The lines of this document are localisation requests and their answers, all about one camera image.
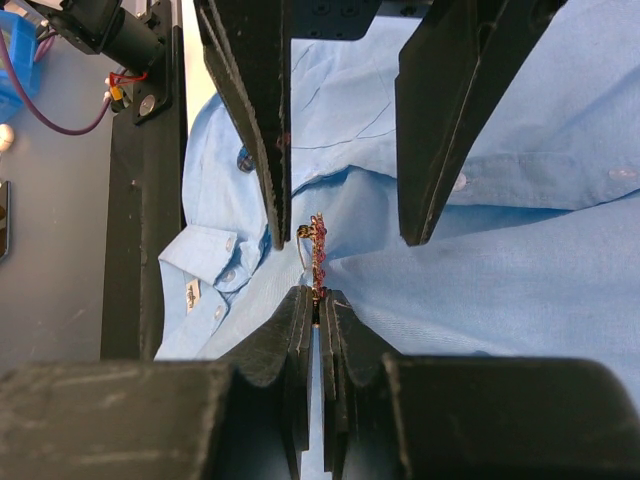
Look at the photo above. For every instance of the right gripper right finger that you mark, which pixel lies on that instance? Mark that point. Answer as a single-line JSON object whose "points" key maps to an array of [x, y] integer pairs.
{"points": [[392, 416]]}

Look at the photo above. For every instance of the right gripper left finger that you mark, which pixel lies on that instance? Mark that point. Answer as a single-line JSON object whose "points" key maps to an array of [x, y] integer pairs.
{"points": [[243, 416]]}

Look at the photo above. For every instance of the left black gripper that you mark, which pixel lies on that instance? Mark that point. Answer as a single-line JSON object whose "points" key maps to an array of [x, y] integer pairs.
{"points": [[453, 71]]}

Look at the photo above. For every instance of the red maple leaf brooch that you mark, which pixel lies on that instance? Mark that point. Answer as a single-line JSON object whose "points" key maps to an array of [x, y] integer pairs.
{"points": [[316, 232]]}

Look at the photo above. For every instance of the blue button-up shirt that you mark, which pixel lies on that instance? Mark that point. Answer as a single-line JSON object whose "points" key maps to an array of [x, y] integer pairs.
{"points": [[537, 251]]}

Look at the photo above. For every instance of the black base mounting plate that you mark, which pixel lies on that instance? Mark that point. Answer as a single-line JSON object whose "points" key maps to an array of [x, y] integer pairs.
{"points": [[144, 214]]}

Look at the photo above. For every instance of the blue plastic box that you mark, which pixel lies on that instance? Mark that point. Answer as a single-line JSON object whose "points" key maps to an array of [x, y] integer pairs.
{"points": [[21, 42]]}

